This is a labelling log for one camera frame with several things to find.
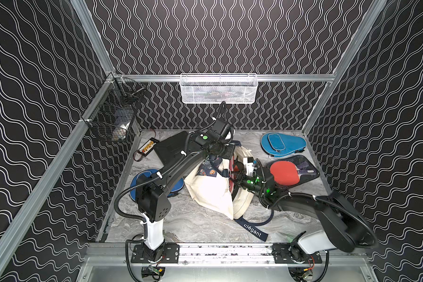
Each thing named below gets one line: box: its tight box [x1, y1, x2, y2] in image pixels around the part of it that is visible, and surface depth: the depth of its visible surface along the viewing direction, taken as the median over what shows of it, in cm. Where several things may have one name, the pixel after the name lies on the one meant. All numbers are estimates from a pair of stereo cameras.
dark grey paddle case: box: [266, 154, 321, 189], surface depth 100 cm
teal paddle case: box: [260, 132, 308, 158], surface depth 112 cm
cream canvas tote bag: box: [184, 145, 268, 242], surface depth 82 cm
